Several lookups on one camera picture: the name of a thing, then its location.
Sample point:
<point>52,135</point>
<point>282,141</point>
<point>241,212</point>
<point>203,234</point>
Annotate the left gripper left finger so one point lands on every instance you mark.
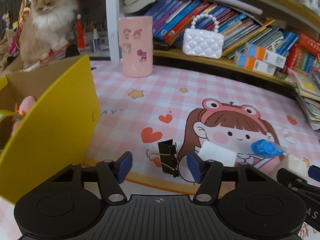
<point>111,174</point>

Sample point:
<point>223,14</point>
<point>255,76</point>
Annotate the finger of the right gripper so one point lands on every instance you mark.
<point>314,173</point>

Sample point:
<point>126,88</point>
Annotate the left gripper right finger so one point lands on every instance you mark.
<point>208,175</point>

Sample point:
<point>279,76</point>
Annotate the white cube block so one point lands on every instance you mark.
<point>293,164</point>

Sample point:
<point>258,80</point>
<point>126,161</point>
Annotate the black binder clip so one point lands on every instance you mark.
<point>166,157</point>

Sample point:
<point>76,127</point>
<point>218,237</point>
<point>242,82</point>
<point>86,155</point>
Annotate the blue plastic item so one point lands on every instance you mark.
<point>267,149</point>

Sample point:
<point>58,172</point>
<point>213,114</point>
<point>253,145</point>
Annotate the pink plush pig toy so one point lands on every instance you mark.
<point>23,109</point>

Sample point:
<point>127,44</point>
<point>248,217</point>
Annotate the gold tape roll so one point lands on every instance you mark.
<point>9,114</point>

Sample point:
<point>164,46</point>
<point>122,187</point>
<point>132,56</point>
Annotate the yellow cardboard box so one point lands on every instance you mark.
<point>58,129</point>

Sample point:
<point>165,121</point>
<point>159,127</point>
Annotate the pink checkered table mat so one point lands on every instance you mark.
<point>137,114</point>

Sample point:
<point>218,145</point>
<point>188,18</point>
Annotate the stack of papers and magazines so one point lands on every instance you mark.
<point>308,97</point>

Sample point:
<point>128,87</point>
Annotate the orange blue white box lower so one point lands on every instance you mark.
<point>250,63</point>

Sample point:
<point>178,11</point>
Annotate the orange blue white box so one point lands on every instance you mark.
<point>250,63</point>
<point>264,55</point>

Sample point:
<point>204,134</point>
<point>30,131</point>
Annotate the white quilted pearl handbag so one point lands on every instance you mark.
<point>201,42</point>

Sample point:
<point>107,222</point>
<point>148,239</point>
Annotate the orange blue white box upper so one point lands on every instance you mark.
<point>264,55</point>

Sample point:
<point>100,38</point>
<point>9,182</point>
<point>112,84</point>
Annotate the red dictionary book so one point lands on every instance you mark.
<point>309,43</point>

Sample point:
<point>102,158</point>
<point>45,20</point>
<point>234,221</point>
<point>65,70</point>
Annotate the pink cylindrical pen holder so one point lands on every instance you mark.
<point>136,43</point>

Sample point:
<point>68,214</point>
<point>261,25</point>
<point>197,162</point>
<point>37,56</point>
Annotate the beige crumpled cloth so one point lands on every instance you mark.
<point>10,55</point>

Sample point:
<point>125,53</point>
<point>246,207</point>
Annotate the wooden bookshelf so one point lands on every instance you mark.
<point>240,21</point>

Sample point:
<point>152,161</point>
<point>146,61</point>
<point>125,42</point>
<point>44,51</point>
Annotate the orange and white cat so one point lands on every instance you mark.
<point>46,29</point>

